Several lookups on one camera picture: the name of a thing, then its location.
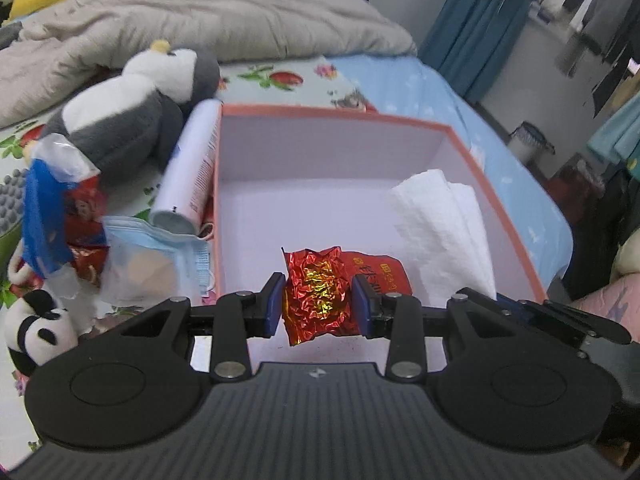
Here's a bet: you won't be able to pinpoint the grey duvet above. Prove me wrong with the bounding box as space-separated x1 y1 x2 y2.
0 0 418 128

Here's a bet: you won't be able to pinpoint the blue and red snack bag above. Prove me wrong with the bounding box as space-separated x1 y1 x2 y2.
20 135 103 301

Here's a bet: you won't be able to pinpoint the grey nubbed massage mat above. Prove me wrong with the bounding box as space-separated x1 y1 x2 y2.
0 169 28 233

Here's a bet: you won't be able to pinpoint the red foil snack packet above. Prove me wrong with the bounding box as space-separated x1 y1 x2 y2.
281 246 413 346

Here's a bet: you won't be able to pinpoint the blue curtain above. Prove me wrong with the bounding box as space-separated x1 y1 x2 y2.
417 0 543 106

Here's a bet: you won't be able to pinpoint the pink printed cloth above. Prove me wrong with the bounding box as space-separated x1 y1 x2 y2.
570 270 640 342

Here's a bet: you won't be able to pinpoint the orange-rimmed cardboard box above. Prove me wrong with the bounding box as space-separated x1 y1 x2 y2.
212 103 548 366

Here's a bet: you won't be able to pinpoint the panda plush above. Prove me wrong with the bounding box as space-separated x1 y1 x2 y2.
4 290 81 377

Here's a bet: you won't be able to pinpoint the grey white penguin plush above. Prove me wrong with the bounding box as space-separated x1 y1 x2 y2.
42 40 221 173

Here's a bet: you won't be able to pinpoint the fruit printed bed sheet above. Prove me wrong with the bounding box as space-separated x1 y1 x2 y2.
0 55 381 473

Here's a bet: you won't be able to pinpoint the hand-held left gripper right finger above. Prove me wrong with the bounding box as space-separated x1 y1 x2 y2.
352 274 546 382

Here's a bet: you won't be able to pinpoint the dark hanging clothes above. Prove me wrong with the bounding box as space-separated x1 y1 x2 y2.
552 0 640 121

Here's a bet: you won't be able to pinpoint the blue face mask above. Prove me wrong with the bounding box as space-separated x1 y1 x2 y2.
102 216 217 307

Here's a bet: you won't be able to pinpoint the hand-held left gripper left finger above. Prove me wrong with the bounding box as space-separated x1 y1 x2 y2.
100 272 287 382

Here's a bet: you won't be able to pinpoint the white trash bin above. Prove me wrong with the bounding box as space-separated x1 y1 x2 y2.
507 121 556 166

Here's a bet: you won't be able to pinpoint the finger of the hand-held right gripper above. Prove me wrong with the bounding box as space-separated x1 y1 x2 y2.
495 287 633 347

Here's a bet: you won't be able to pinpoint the white paper towel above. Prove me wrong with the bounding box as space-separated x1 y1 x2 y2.
387 169 498 298

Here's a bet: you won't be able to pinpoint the turquoise cloth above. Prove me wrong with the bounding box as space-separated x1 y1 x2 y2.
586 104 640 181

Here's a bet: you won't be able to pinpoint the white spray can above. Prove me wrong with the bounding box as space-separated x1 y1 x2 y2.
150 99 223 236

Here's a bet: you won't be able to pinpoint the red printed snack bag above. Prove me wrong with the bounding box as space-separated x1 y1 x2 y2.
62 175 112 287

